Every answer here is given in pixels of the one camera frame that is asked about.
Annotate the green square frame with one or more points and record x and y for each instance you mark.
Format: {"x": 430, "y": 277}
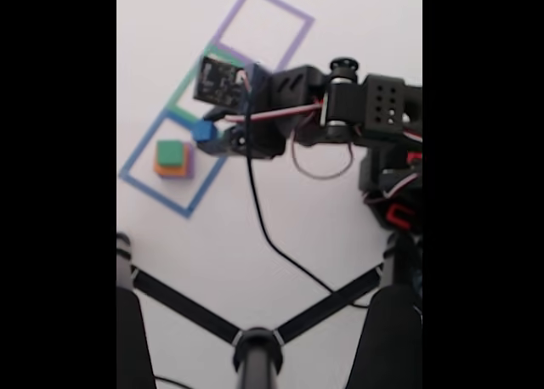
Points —
{"x": 183, "y": 96}

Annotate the purple block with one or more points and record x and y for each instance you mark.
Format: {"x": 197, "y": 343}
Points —
{"x": 191, "y": 164}

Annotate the orange block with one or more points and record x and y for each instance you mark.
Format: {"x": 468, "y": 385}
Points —
{"x": 163, "y": 170}

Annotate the purple square frame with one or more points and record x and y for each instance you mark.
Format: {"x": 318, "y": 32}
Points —
{"x": 297, "y": 41}

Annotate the green cube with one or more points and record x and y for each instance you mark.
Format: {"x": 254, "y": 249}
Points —
{"x": 170, "y": 153}

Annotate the black camera tripod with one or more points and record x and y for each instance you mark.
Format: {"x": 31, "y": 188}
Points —
{"x": 257, "y": 355}

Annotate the red table clamp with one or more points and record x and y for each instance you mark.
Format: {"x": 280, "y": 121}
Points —
{"x": 393, "y": 215}

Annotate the small blue cube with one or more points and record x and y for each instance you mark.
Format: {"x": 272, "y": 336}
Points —
{"x": 204, "y": 132}

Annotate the blue square frame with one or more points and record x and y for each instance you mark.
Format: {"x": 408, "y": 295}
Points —
{"x": 147, "y": 144}

